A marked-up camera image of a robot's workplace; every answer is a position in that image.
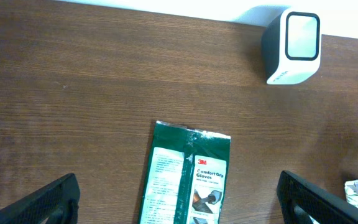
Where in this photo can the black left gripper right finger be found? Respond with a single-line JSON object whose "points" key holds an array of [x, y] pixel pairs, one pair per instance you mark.
{"points": [[302, 202]]}

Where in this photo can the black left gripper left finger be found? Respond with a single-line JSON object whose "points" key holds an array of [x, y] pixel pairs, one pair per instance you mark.
{"points": [[57, 202]]}

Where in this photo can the green 3M gloves package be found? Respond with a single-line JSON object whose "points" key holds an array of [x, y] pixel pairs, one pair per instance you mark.
{"points": [[186, 176]]}

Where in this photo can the white barcode scanner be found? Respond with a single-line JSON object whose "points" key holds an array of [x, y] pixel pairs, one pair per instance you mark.
{"points": [[291, 47]]}

